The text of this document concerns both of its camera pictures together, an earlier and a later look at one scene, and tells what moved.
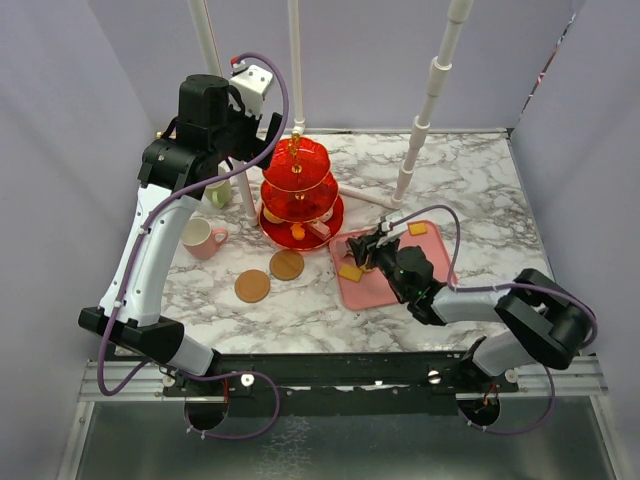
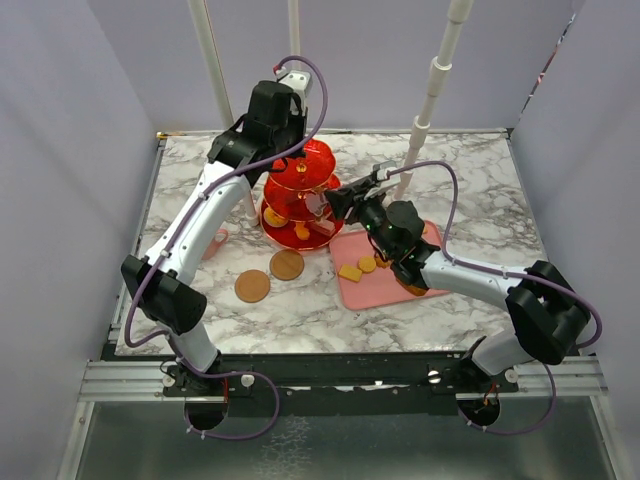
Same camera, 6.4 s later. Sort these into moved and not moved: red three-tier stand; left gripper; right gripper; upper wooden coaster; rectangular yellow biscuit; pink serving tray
Moved: right gripper; left gripper
Not moved: red three-tier stand; upper wooden coaster; pink serving tray; rectangular yellow biscuit
